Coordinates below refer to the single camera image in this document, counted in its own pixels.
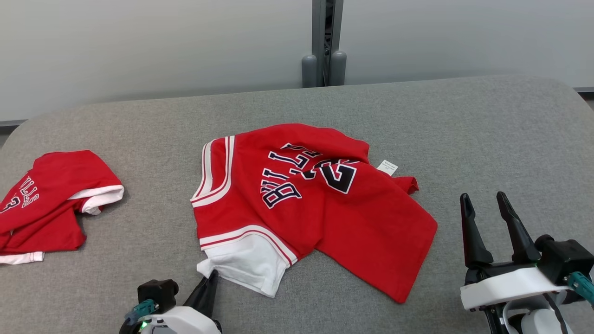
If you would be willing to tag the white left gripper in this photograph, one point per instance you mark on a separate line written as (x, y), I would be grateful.
(185, 322)

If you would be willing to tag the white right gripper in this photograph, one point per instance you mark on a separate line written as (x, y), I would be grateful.
(506, 285)

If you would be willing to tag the red basketball jersey white sleeves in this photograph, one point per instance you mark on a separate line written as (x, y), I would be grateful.
(325, 218)

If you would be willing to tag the red basketball shorts white trim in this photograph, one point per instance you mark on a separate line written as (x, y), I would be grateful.
(51, 199)

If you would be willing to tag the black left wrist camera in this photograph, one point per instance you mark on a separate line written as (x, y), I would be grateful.
(158, 292)

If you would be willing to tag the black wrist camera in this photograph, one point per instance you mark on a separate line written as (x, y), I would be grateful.
(158, 292)
(564, 260)

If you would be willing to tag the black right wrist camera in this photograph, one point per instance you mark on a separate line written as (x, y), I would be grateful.
(564, 260)

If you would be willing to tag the grey metal partition post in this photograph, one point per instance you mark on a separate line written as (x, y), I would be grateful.
(320, 37)

